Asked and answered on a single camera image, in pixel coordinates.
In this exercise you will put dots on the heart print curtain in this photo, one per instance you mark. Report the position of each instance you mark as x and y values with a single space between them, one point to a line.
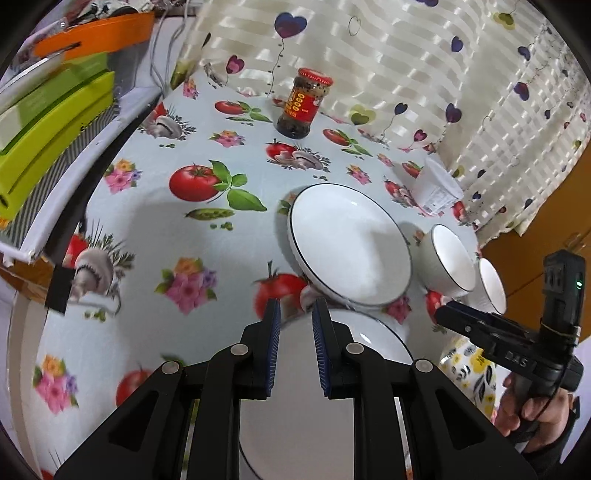
392 69

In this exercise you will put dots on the brown wooden cabinet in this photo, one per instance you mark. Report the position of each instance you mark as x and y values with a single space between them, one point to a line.
531 221

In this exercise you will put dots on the grey striped cloth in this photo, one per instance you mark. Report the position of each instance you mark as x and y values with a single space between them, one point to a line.
41 203

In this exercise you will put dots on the orange box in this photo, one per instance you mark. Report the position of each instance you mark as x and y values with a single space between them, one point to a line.
101 34

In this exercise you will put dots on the red-lidded sauce jar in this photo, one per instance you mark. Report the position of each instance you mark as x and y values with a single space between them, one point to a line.
300 106

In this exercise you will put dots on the vegetable print tablecloth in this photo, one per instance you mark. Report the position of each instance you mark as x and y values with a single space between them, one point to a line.
161 230

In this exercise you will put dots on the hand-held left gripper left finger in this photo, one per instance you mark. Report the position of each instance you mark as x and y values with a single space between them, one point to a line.
272 344

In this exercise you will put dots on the white plate with black rim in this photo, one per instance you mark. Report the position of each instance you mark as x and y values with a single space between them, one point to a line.
351 244
295 429

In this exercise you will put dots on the white plastic tub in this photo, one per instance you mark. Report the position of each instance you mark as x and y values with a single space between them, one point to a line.
436 189

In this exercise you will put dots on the white ribbed bowl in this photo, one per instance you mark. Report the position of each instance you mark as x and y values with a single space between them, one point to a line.
491 286
450 258

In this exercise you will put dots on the pale green box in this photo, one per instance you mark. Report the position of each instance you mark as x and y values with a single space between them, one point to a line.
51 87

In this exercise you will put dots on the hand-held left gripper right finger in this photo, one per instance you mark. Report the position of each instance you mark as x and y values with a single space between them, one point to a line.
321 348

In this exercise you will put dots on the person's right hand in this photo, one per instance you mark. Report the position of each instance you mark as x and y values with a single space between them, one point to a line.
535 422

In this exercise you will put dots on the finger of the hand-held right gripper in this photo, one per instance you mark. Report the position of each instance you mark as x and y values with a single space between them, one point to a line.
466 321

